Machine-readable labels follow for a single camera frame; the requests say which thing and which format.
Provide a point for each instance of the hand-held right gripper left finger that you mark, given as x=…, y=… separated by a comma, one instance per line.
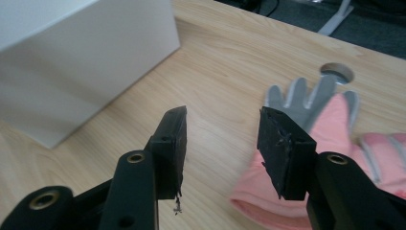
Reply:
x=166, y=153

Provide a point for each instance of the pink glove with grey palm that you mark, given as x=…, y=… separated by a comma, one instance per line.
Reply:
x=330, y=124

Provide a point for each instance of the white storage box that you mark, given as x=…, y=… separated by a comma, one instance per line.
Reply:
x=79, y=70

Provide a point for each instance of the grey metal desk frame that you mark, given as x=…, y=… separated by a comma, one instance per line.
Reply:
x=336, y=19

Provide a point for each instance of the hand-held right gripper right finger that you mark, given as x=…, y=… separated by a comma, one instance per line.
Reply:
x=287, y=153

